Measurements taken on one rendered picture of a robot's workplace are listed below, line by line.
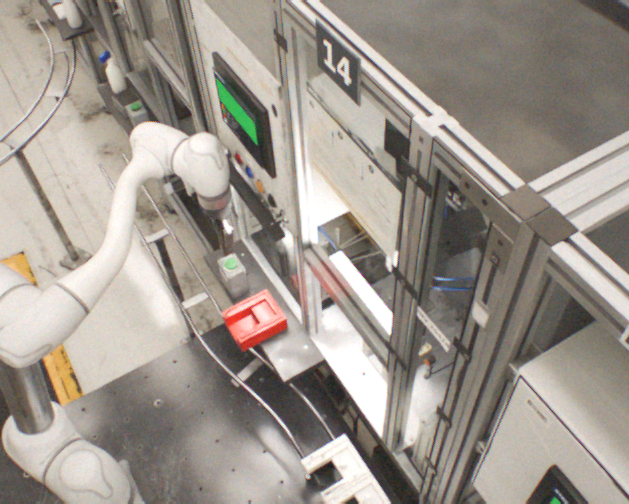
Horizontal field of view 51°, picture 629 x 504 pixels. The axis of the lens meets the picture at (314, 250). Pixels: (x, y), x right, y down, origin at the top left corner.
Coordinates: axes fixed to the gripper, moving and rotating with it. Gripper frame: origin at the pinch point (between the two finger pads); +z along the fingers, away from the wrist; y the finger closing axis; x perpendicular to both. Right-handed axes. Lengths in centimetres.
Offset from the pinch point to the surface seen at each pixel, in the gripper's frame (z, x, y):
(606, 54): -89, -44, -69
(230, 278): 10.0, 2.2, -3.8
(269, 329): 16.7, -0.6, -21.8
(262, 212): -24.6, -7.0, -14.6
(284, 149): -54, -9, -26
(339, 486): 24, 5, -69
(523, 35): -89, -37, -58
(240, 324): 20.2, 5.3, -13.5
